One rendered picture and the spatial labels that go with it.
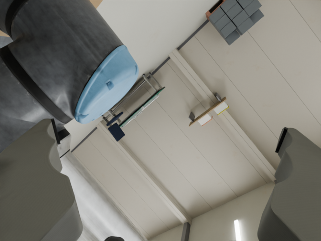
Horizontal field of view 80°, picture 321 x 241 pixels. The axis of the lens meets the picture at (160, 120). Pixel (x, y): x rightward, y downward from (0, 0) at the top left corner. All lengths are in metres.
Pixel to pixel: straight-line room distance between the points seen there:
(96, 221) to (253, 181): 7.91
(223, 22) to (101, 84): 5.47
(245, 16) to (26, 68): 5.58
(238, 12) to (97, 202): 5.59
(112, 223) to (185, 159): 7.40
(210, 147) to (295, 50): 3.97
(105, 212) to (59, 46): 0.28
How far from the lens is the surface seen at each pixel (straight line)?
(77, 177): 0.36
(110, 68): 0.31
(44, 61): 0.32
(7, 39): 0.64
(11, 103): 0.33
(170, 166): 8.04
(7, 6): 0.40
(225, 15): 5.73
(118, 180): 9.38
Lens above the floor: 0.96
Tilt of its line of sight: 4 degrees up
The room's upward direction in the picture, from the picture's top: 139 degrees clockwise
